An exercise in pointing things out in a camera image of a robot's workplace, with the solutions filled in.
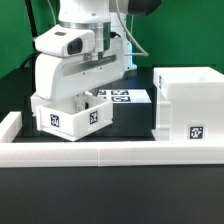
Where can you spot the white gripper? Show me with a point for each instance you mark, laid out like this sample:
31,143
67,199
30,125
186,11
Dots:
59,78

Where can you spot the white u-shaped boundary frame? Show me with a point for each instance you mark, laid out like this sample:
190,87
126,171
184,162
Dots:
101,154

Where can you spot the fiducial marker sheet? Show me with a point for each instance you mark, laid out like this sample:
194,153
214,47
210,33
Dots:
125,95

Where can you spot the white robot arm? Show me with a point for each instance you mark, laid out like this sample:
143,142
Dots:
79,54

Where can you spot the white front drawer tray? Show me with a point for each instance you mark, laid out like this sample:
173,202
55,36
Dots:
61,118

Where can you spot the white drawer cabinet box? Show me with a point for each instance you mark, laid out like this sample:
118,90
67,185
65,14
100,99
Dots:
190,104

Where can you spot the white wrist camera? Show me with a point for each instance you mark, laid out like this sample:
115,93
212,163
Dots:
65,42

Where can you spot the white rear drawer tray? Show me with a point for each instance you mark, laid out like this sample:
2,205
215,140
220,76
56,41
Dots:
35,101

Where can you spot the white drawer tray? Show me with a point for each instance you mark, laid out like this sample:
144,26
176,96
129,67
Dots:
61,118
35,101

